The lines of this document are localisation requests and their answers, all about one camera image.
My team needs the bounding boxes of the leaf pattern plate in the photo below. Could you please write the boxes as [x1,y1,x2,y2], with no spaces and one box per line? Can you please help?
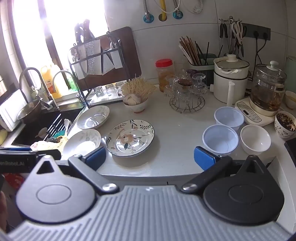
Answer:
[77,105,110,130]
[62,129,101,159]

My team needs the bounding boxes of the translucent plastic bowl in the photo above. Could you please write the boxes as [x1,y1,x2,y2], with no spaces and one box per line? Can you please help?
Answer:
[214,106,244,131]
[202,125,239,155]

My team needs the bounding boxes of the white ceramic bowl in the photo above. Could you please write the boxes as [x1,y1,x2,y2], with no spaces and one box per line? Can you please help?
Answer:
[240,125,271,156]

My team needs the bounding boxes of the chrome kitchen faucet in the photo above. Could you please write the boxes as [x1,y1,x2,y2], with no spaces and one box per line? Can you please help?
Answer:
[18,67,58,110]

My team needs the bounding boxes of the person's left hand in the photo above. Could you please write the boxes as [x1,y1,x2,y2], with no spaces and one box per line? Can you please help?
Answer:
[0,191,8,232]

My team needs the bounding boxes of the yellow dish cloth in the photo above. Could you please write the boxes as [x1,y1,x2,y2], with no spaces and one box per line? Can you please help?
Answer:
[30,136,68,153]

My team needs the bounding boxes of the floral blue rim plate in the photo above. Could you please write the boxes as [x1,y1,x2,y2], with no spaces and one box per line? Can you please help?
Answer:
[105,119,154,157]

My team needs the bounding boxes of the stainless steel pot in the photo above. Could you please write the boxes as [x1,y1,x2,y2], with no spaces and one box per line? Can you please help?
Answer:
[17,99,42,125]

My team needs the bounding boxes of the white drip tray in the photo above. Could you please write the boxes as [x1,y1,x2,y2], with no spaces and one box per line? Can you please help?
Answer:
[89,89,123,106]

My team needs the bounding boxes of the left upturned drinking glass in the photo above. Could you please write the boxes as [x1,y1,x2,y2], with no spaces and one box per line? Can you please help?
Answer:
[94,86,104,98]

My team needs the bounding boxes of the upturned drinking glass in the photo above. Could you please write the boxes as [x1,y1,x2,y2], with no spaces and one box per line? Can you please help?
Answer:
[94,86,104,98]
[115,81,124,96]
[105,84,116,96]

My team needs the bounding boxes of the middle upturned drinking glass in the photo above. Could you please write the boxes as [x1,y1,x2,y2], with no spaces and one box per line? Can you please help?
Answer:
[105,84,116,96]

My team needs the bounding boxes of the black induction cooktop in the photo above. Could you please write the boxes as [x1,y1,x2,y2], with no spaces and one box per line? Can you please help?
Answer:
[284,138,296,166]

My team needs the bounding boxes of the patterned bowl with tea leaves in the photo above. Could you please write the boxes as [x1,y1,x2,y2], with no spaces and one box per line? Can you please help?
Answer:
[274,110,295,139]

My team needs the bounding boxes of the right upturned drinking glass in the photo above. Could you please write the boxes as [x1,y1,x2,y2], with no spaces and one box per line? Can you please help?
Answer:
[115,81,124,96]

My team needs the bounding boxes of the bowl with noodles and onion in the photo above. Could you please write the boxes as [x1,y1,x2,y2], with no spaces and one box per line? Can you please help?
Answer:
[121,77,157,113]

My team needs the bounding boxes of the white electric cooking pot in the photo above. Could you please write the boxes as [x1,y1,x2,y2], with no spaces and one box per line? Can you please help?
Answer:
[211,54,249,106]

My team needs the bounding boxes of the orange detergent bottle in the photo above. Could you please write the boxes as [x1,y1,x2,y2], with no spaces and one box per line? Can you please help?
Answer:
[41,65,62,99]

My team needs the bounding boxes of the glass kettle on base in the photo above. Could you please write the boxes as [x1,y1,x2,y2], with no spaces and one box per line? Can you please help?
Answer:
[235,61,287,127]

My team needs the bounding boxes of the chopstick holder with chopsticks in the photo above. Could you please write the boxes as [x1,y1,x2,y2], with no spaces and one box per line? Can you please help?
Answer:
[179,36,216,86]

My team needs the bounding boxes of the small bowl with beige liquid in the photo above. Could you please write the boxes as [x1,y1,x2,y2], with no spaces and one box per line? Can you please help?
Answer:
[285,90,296,109]

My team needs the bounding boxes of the black knife and board rack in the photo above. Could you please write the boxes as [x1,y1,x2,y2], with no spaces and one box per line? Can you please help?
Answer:
[69,20,123,107]

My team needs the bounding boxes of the red lid glass jar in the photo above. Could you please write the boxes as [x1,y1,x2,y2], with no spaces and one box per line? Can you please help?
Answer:
[155,58,175,92]

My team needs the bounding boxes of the dark wooden cutting board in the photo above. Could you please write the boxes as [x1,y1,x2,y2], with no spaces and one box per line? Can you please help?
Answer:
[78,27,142,91]

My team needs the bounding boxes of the hanging scissors and utensils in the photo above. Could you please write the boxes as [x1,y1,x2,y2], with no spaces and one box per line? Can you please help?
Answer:
[219,16,247,59]

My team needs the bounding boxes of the wire rack with glass cups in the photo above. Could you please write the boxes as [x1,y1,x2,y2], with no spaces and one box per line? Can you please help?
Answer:
[164,70,208,113]

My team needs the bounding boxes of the black wall power strip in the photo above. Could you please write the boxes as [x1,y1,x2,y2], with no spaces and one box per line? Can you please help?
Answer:
[242,23,271,41]

